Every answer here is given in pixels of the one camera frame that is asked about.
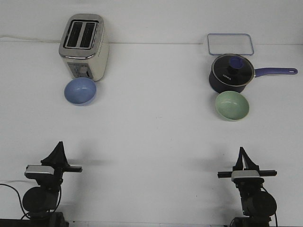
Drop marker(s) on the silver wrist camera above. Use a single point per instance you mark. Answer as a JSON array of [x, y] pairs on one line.
[[38, 171], [243, 174]]

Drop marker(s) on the dark blue saucepan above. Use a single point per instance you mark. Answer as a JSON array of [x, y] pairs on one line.
[[220, 87]]

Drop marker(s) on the silver two-slot toaster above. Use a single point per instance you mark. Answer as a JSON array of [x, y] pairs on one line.
[[84, 47]]

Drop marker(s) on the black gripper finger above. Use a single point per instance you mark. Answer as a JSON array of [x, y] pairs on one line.
[[249, 164], [64, 158], [239, 162], [55, 156]]

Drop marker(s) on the clear blue-rimmed container lid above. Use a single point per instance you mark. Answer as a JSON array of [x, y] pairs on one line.
[[219, 44]]

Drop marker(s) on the green bowl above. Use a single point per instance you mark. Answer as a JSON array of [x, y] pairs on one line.
[[232, 106]]

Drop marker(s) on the blue bowl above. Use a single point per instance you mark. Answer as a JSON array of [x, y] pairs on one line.
[[80, 91]]

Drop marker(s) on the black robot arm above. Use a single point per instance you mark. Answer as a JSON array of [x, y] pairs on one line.
[[258, 205], [39, 204]]

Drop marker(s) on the glass saucepan lid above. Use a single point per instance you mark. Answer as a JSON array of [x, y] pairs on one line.
[[233, 70]]

